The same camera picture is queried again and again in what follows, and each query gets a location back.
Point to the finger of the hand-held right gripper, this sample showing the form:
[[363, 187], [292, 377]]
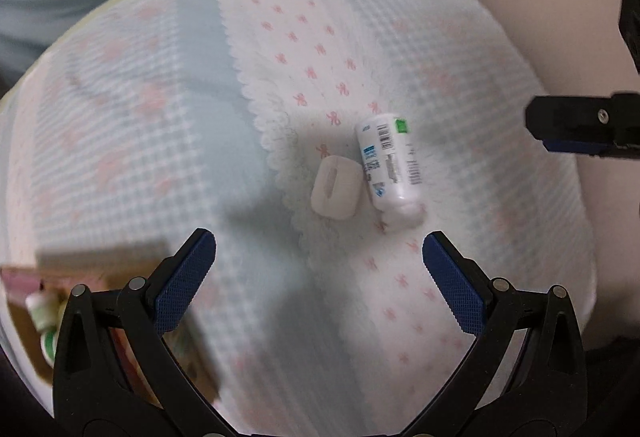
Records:
[[632, 17], [575, 122]]

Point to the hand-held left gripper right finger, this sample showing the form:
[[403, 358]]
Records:
[[455, 289]]

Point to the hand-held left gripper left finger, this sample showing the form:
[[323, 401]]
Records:
[[185, 282]]

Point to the cardboard box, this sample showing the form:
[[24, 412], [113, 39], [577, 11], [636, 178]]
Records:
[[125, 267]]

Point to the white plastic bottle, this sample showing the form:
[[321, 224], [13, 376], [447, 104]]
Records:
[[387, 167]]

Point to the pale green jar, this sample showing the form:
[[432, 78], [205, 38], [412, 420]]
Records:
[[42, 309]]

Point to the pink patterned packet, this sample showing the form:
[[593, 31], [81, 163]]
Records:
[[20, 282]]

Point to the blue checked printed bedsheet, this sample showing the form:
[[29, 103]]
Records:
[[175, 117]]

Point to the pale green mattress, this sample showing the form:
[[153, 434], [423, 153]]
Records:
[[100, 2]]

